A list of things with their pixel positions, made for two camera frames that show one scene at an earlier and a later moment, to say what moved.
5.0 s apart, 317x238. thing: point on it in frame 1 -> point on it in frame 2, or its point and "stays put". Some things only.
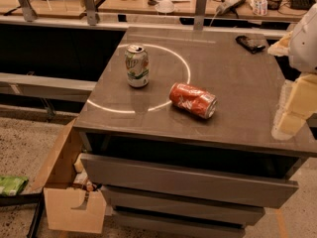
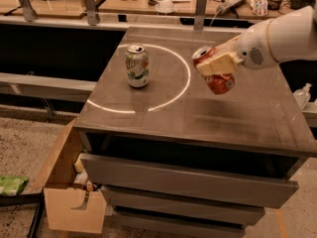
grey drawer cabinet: [179, 133] stays put
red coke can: [194, 100] -> [215, 83]
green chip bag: [11, 185] stays put
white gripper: [305, 45] -> [255, 47]
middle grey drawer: [186, 205] stays put
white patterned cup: [260, 7] stays put
